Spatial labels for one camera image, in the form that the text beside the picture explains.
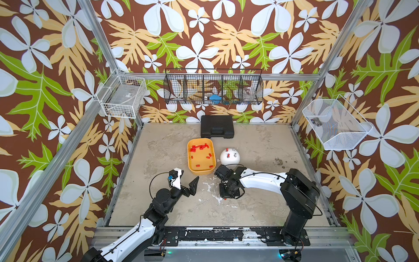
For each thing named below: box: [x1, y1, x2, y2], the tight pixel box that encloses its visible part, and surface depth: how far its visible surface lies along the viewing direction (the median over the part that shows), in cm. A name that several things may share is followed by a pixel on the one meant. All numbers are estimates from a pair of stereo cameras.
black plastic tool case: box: [200, 115, 235, 139], surface depth 117 cm
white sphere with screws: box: [219, 147, 241, 166], surface depth 93 cm
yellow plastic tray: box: [187, 138, 217, 176], surface depth 104 cm
